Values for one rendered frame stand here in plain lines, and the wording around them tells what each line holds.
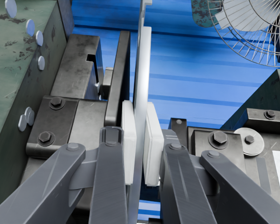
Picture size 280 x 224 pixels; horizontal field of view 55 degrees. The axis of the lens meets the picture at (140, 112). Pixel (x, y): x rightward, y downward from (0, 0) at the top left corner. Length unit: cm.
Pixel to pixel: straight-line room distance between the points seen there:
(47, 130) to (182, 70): 193
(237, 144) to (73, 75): 31
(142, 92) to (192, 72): 210
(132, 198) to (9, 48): 30
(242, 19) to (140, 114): 101
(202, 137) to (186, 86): 170
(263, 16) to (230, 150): 77
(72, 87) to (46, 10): 13
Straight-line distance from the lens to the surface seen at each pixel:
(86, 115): 40
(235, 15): 117
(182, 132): 51
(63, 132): 39
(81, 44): 55
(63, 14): 55
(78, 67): 51
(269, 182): 51
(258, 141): 52
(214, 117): 204
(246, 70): 243
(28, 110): 40
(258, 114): 53
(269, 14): 113
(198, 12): 184
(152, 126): 16
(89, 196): 46
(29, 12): 49
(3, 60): 42
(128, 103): 20
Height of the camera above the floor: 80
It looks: 1 degrees down
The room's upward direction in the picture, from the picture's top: 95 degrees clockwise
